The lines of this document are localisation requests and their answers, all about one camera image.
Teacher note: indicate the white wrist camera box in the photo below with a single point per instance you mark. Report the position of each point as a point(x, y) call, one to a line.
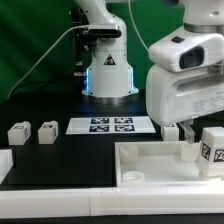
point(183, 50)

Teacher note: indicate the white marker tag sheet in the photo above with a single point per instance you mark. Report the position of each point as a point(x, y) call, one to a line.
point(110, 125)

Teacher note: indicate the white left fence rail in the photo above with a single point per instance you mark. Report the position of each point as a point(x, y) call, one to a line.
point(6, 163)

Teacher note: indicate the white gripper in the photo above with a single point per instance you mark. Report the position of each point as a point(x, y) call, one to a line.
point(178, 97)

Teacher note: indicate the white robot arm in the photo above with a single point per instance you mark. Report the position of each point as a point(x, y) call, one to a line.
point(109, 76)

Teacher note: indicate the white front fence rail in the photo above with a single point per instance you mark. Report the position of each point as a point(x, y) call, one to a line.
point(115, 201)

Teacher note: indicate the white square table top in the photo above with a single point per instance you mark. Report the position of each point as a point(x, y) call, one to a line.
point(159, 163)

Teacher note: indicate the black camera on stand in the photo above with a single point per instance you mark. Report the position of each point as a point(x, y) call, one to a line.
point(85, 39)

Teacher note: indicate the white fence rail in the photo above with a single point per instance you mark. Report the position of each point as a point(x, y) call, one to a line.
point(6, 163)
point(115, 201)

